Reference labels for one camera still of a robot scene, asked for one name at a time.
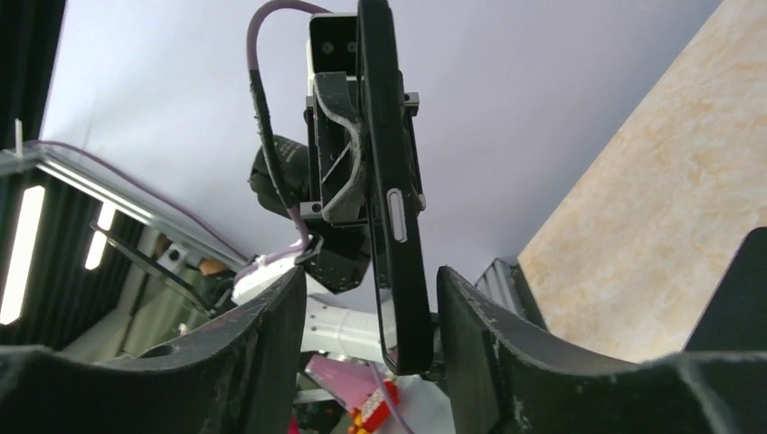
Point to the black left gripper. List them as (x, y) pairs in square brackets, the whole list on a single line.
[(344, 162)]

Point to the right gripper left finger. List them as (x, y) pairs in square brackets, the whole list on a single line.
[(234, 374)]

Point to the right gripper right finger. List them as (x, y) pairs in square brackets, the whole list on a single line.
[(506, 375)]

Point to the black phone case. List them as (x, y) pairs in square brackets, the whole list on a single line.
[(394, 203)]

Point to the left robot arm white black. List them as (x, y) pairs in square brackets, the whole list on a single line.
[(346, 323)]

